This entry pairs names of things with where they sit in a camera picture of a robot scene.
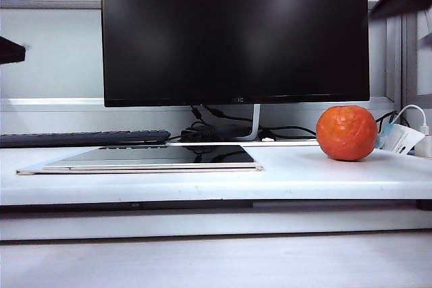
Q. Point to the black computer monitor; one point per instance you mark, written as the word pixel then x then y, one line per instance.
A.
pixel 236 31

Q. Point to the flat rectangular mirror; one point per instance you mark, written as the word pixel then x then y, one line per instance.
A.
pixel 152 157

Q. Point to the aluminium frame post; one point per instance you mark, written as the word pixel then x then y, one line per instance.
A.
pixel 395 58

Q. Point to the white monitor stand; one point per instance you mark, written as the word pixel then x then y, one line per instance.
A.
pixel 256 119

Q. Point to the white desk riser shelf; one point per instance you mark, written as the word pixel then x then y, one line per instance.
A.
pixel 303 180

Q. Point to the orange fruit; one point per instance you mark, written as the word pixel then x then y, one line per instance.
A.
pixel 346 133

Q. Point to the dark keyboard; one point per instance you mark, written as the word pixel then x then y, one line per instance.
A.
pixel 67 139

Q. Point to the white power adapter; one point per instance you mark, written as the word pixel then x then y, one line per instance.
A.
pixel 426 143

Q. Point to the aluminium frame rail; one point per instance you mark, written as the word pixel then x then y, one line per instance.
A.
pixel 50 0

